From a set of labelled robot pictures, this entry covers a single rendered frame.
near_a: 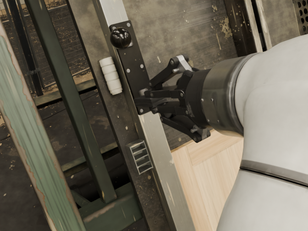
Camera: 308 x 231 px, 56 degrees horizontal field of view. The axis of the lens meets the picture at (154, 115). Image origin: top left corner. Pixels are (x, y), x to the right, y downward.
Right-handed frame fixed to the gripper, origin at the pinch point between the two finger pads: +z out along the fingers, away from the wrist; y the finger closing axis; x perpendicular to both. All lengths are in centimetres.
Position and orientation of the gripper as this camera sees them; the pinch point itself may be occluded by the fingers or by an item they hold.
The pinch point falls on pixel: (149, 100)
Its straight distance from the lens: 52.6
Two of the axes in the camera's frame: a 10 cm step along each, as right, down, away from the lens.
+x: 8.3, -3.6, 4.3
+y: 3.0, 9.3, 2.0
